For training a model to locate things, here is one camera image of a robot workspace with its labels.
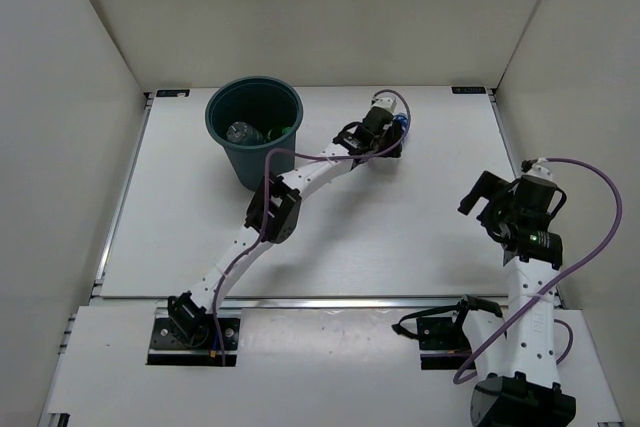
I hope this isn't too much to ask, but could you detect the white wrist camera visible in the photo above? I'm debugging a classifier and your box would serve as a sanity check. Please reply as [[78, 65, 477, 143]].
[[520, 157, 554, 182], [371, 94, 397, 115]]

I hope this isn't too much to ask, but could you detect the clear bottle blue label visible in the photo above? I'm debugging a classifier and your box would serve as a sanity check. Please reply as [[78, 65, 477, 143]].
[[393, 113, 410, 143]]

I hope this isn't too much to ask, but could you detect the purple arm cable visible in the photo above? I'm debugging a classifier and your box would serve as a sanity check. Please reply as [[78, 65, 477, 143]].
[[452, 156, 625, 386], [209, 89, 412, 367]]

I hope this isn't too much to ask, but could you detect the clear bottle green label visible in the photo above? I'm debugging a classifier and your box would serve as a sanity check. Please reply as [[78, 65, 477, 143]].
[[226, 121, 267, 146]]

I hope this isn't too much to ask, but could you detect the right corner table label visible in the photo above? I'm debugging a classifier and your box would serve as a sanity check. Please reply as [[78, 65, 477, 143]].
[[451, 86, 486, 95]]

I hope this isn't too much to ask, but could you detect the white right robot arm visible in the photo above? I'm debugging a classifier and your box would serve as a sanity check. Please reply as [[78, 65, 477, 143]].
[[392, 164, 577, 426]]

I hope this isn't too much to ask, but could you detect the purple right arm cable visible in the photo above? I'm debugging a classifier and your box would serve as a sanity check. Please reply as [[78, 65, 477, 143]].
[[452, 156, 625, 386]]

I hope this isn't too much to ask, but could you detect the green plastic soda bottle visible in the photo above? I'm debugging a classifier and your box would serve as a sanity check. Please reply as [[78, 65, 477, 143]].
[[266, 126, 292, 142]]

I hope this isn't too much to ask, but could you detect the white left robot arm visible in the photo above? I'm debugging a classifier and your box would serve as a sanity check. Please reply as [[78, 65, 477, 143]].
[[167, 97, 411, 350]]

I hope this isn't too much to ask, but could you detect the dark teal plastic bin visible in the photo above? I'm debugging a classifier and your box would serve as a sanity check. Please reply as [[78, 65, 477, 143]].
[[205, 76, 303, 191]]

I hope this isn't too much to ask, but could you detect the left corner table label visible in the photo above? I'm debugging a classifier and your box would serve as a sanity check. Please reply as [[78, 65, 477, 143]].
[[155, 89, 190, 98]]

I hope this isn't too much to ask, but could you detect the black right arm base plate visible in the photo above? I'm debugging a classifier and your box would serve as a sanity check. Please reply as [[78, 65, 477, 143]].
[[416, 311, 504, 371]]

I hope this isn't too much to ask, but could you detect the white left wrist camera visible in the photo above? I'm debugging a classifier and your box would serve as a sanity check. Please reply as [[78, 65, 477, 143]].
[[371, 94, 397, 115]]

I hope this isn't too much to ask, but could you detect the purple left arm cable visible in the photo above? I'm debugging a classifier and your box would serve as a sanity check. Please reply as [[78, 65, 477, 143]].
[[209, 89, 412, 367]]

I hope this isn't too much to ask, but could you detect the corner table label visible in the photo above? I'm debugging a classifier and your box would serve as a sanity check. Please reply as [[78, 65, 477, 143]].
[[155, 89, 190, 98], [451, 86, 486, 95]]

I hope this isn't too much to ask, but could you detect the aluminium table edge rail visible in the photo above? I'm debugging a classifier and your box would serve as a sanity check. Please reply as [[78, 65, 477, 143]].
[[94, 295, 566, 312]]

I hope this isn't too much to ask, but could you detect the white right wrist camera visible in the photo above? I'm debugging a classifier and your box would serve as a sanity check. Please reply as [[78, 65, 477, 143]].
[[520, 157, 554, 182]]

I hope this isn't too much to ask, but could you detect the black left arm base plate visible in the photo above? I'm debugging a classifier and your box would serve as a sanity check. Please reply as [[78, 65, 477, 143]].
[[146, 310, 241, 367]]

